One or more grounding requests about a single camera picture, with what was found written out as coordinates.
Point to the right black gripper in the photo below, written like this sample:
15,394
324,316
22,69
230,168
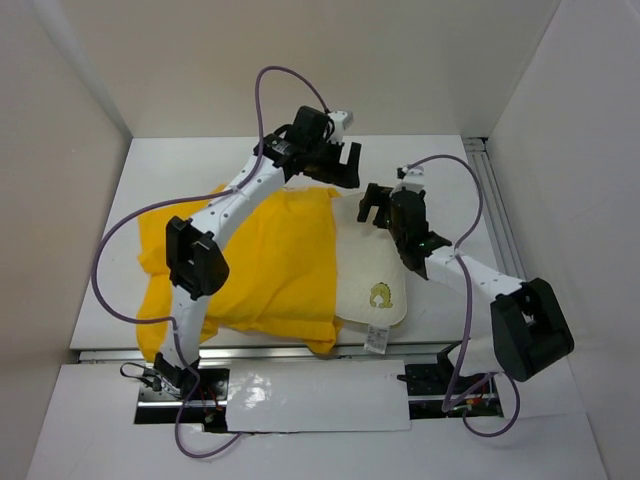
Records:
376,195

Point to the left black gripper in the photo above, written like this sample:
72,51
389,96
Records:
345,176

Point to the cream quilted pillow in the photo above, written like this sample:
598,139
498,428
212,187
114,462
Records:
338,270

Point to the yellow pillowcase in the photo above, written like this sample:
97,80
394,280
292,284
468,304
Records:
248,299

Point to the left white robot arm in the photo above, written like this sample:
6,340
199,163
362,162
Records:
194,254

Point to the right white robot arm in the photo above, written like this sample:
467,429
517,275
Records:
527,329

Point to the white cover plate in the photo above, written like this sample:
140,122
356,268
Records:
317,396

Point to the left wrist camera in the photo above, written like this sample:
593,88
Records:
340,121

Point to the aluminium side rail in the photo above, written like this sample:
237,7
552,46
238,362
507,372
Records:
495,214

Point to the aluminium front rail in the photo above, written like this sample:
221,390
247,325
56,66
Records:
211,354

